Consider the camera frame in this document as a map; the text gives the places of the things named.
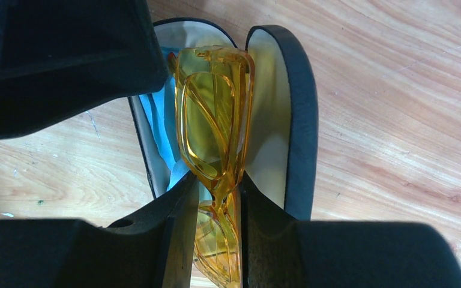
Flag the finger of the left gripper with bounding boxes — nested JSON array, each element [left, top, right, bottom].
[[0, 1, 167, 140]]

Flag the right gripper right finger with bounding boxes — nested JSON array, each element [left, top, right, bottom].
[[239, 176, 461, 287]]

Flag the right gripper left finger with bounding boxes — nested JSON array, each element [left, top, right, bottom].
[[0, 173, 199, 287]]

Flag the small blue cleaning cloth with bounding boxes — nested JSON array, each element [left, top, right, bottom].
[[138, 47, 215, 208]]

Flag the black glasses case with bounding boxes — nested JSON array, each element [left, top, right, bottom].
[[127, 17, 319, 222]]

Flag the orange sunglasses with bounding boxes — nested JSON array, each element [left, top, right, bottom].
[[167, 45, 255, 287]]

